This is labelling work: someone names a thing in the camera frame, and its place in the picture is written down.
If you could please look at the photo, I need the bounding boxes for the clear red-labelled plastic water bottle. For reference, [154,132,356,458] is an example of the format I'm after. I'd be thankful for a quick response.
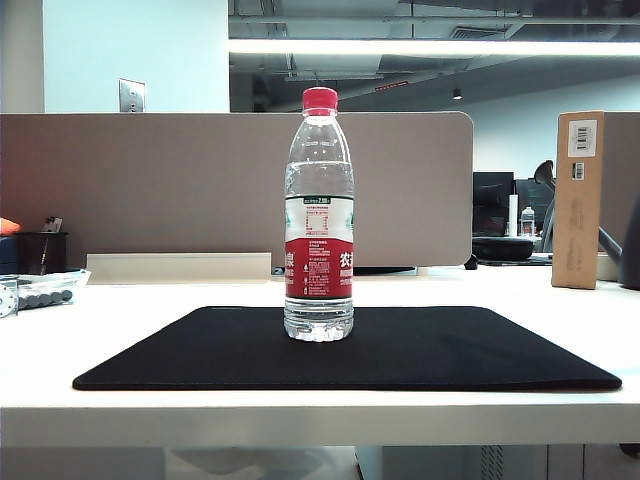
[283,86,356,342]

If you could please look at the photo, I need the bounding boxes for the black mouse pad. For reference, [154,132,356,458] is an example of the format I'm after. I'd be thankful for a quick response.
[72,305,623,392]

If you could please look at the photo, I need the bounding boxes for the black computer monitor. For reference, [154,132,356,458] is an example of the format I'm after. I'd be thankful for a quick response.
[472,171,516,238]

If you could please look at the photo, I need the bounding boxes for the beige desk divider panel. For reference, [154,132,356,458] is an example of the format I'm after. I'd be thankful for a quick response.
[0,111,475,269]

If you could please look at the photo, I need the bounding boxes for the black round cushion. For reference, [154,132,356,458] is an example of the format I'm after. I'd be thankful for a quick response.
[472,236,536,261]

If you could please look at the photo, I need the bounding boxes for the long white ceiling light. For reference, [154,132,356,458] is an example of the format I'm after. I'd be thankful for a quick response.
[228,38,640,57]

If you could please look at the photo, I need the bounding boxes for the grey office chair back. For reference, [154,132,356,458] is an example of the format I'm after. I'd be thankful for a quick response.
[533,160,558,255]

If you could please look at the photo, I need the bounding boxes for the tall brown cardboard box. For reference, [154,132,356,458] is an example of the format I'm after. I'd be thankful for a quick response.
[551,110,606,290]

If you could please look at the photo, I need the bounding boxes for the black pen holder cup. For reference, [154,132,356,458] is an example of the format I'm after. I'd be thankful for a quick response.
[17,230,70,276]

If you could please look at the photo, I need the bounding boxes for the bag of black round parts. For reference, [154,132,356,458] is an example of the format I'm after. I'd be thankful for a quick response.
[0,269,93,312]

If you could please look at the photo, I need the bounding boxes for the dark grey watering can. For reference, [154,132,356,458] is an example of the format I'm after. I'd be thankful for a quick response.
[598,192,640,291]

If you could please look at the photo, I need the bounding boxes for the white perforated metal disc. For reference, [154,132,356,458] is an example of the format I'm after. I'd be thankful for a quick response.
[0,280,20,319]

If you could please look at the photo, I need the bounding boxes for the cream cable tray box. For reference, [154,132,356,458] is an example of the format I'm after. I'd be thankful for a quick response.
[85,252,273,286]

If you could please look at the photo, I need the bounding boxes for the silver wall switch plate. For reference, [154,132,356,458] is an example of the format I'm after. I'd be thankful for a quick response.
[118,78,147,114]

